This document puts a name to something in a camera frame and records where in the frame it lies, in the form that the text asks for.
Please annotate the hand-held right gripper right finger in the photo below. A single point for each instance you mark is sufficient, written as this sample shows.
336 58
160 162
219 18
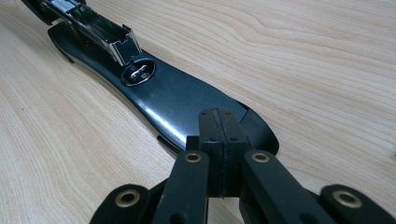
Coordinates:
271 189

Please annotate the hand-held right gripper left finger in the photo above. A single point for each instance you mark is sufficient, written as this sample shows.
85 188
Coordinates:
186 186

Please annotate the black stapler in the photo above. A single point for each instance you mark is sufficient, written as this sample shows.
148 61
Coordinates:
174 96

